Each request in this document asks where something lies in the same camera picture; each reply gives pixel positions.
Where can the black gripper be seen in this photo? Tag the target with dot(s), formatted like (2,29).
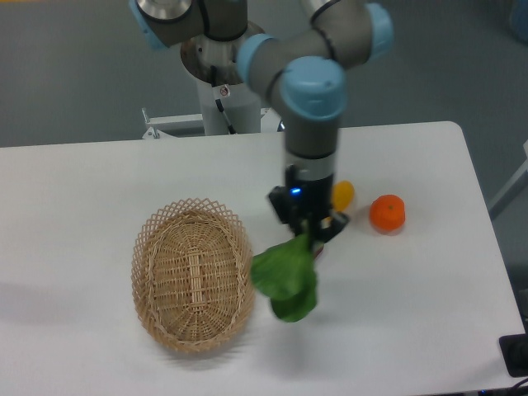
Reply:
(305,207)

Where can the green bok choy vegetable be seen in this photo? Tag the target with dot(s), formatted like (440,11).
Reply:
(286,275)

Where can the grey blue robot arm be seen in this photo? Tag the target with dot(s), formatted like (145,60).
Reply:
(302,79)

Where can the woven wicker basket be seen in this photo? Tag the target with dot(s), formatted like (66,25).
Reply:
(190,275)

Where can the purple sweet potato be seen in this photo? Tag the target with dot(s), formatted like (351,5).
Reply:
(318,252)

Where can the yellow mango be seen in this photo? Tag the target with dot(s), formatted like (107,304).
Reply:
(343,194)

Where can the orange tangerine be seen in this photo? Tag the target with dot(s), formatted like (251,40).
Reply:
(387,213)

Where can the black device at table edge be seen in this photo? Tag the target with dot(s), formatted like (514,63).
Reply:
(514,353)

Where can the white metal frame leg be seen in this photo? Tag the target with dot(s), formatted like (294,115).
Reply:
(512,188)

